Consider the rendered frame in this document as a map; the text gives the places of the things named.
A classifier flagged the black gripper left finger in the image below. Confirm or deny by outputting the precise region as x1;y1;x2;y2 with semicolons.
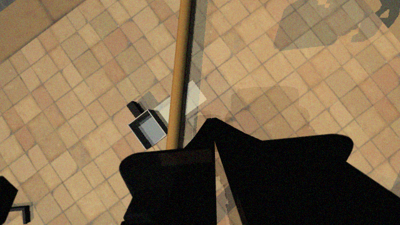
119;118;217;225

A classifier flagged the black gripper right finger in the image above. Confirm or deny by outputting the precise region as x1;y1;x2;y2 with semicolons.
212;117;354;225

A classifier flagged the black l-shaped bar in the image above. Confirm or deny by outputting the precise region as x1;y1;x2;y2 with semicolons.
9;206;30;224

